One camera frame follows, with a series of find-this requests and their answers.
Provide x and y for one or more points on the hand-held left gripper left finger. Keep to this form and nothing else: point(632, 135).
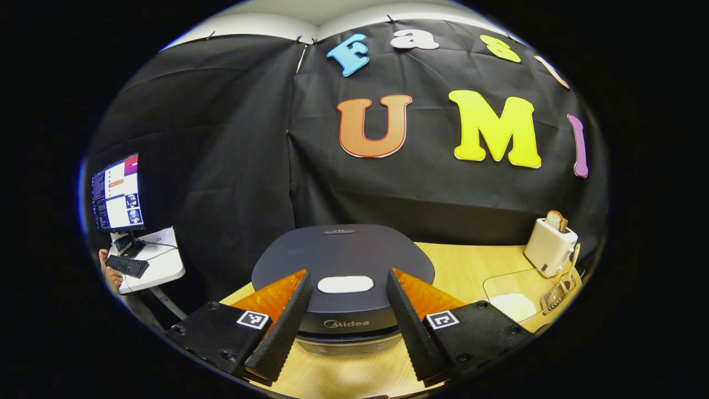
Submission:
point(279, 332)

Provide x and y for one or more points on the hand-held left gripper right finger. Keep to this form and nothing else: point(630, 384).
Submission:
point(415, 332)

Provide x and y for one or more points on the black silver rice cooker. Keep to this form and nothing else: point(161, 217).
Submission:
point(343, 249)

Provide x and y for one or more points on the wooden spoon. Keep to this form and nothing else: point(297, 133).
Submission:
point(575, 260)

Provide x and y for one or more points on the clear plastic container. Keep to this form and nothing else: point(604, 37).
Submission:
point(509, 280)

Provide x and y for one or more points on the white side table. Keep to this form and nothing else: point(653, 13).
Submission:
point(163, 266)

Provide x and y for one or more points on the white toaster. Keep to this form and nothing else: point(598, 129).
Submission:
point(548, 249)

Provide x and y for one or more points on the black keyboard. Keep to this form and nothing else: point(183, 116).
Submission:
point(128, 266)

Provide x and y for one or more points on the toasted bread slice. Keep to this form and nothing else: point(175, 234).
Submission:
point(556, 220)

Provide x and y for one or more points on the black backdrop cloth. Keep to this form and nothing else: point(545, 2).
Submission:
point(221, 138)

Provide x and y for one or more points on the computer monitor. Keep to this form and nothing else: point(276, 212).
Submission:
point(119, 194)

